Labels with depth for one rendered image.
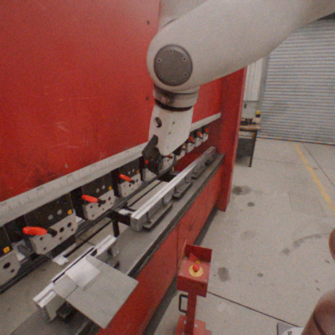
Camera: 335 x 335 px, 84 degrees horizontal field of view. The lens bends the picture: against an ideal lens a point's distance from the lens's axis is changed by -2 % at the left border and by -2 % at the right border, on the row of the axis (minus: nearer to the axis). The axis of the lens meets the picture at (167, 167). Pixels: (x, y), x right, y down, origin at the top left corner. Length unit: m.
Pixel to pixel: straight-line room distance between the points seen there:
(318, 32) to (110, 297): 7.89
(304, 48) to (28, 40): 7.57
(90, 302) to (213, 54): 0.79
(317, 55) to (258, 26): 7.62
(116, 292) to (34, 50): 0.79
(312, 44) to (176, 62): 7.67
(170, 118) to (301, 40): 7.58
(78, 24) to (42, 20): 0.11
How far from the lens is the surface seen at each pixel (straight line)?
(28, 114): 0.63
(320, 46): 7.91
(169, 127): 0.36
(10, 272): 0.74
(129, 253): 1.10
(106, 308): 0.80
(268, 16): 0.27
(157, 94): 0.36
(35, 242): 0.74
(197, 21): 0.25
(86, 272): 0.91
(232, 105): 2.49
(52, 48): 0.69
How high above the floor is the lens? 1.67
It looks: 22 degrees down
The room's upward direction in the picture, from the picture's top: straight up
